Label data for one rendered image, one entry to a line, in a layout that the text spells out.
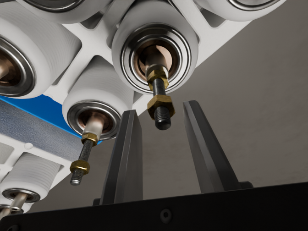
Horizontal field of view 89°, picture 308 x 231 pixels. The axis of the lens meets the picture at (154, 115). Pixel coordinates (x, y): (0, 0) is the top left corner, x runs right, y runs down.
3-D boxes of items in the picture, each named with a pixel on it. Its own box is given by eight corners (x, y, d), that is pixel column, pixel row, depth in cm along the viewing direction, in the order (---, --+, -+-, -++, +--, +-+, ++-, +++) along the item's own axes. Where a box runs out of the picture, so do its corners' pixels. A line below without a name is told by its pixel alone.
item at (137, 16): (179, 42, 33) (203, 88, 19) (136, 55, 34) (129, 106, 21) (170, -15, 27) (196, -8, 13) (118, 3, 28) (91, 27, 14)
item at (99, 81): (120, 35, 32) (101, 79, 18) (144, 74, 37) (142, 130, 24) (83, 57, 34) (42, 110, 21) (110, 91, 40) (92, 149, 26)
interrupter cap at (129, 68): (193, 82, 19) (195, 85, 18) (134, 97, 20) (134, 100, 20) (185, 10, 14) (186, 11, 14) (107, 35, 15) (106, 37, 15)
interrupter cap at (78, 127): (101, 89, 19) (99, 91, 19) (133, 127, 24) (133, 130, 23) (55, 111, 21) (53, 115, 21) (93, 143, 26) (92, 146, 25)
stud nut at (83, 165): (82, 157, 16) (79, 165, 16) (93, 165, 17) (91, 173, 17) (68, 163, 17) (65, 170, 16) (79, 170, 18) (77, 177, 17)
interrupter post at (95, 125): (97, 111, 21) (91, 128, 19) (108, 122, 23) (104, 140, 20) (84, 117, 22) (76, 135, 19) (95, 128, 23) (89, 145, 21)
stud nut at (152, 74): (145, 85, 14) (145, 90, 14) (148, 68, 13) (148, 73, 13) (166, 88, 15) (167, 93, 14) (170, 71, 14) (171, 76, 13)
